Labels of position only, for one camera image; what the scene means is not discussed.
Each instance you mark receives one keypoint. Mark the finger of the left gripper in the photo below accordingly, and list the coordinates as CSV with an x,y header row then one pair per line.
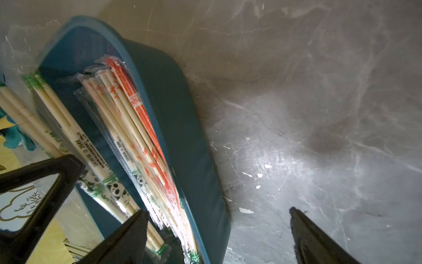
x,y
17,246

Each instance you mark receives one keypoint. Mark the green label chopsticks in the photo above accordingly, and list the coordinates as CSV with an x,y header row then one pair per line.
x,y
30,123

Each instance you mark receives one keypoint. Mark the teal plastic storage box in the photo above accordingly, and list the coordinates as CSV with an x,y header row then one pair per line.
x,y
166,96

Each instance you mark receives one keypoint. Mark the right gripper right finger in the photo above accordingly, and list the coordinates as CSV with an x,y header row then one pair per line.
x,y
313,245

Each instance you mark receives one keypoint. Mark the green panda chopsticks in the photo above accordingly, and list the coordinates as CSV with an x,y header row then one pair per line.
x,y
121,206

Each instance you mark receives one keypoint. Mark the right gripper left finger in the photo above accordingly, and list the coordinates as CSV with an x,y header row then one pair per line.
x,y
125,246

